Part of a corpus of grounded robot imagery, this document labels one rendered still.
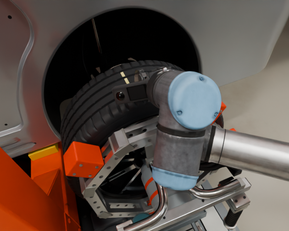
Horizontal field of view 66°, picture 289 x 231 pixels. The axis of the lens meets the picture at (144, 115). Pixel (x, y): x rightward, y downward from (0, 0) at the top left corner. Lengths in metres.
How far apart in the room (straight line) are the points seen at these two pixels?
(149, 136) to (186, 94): 0.30
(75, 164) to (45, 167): 0.63
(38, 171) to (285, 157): 1.07
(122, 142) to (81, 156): 0.12
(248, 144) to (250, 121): 1.74
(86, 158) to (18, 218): 0.22
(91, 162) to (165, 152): 0.30
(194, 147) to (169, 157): 0.05
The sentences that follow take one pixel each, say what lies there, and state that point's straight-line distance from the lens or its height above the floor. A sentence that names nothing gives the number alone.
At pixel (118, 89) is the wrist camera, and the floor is 1.27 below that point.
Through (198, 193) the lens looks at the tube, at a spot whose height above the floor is 1.01.
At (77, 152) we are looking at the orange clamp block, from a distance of 0.65.
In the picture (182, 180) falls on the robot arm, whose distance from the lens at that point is 0.42.
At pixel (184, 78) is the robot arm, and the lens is 0.37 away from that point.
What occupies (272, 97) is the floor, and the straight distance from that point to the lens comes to 2.58.
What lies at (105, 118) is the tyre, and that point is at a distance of 0.67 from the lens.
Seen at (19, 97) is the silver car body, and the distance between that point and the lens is 1.04.
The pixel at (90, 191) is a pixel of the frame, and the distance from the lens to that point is 0.77.
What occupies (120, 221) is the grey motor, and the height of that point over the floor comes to 0.39.
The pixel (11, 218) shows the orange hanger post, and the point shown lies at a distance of 0.68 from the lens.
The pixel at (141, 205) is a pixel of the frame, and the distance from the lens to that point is 1.08.
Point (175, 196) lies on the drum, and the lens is 0.77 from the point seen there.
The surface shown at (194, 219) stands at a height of 0.15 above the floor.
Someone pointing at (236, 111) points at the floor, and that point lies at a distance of 2.33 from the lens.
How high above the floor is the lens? 1.62
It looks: 46 degrees down
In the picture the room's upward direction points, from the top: 9 degrees counter-clockwise
